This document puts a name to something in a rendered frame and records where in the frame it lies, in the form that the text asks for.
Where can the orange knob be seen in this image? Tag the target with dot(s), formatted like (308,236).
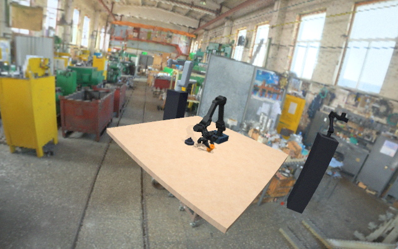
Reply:
(211,148)

